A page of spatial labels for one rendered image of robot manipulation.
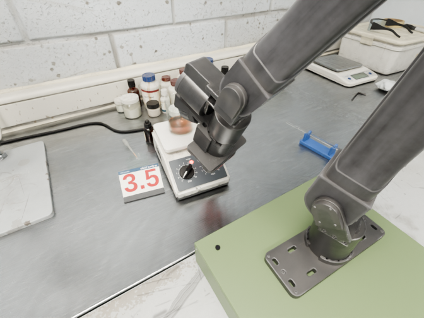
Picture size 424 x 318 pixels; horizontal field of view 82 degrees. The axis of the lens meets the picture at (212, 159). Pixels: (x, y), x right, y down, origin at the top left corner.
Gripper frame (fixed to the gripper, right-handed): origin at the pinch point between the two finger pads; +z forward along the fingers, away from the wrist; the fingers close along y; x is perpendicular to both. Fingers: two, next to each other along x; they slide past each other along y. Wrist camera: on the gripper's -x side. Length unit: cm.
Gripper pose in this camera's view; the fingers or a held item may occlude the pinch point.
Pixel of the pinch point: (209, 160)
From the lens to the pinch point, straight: 54.1
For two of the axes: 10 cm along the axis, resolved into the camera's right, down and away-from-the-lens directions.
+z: -2.0, 3.7, 9.1
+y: -7.2, 5.8, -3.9
